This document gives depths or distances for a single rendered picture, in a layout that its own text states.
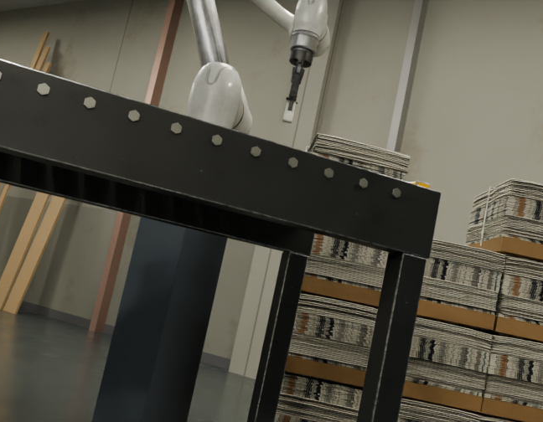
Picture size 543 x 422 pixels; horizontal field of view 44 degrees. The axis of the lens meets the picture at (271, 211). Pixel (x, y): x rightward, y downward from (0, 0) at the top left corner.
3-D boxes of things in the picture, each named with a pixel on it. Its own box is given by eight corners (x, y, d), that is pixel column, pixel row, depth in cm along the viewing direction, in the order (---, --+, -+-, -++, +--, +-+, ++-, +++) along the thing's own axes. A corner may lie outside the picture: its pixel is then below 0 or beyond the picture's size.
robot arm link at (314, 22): (320, 31, 216) (323, 48, 229) (330, -14, 219) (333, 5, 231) (287, 27, 219) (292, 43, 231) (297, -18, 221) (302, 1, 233)
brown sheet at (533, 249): (460, 258, 234) (462, 246, 235) (542, 275, 234) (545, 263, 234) (499, 249, 196) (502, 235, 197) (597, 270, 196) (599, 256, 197)
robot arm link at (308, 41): (318, 44, 227) (314, 61, 226) (291, 38, 227) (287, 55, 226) (321, 33, 218) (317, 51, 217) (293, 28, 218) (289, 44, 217)
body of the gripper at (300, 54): (314, 50, 218) (308, 77, 216) (312, 59, 226) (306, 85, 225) (292, 45, 218) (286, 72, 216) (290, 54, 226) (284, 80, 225)
